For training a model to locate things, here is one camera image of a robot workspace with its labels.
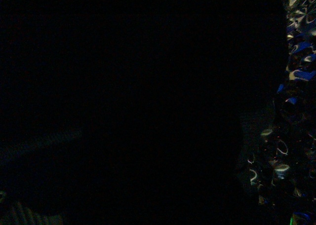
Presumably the dark navy blue garment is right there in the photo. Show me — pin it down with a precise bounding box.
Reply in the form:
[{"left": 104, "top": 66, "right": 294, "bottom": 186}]
[{"left": 0, "top": 0, "right": 288, "bottom": 225}]

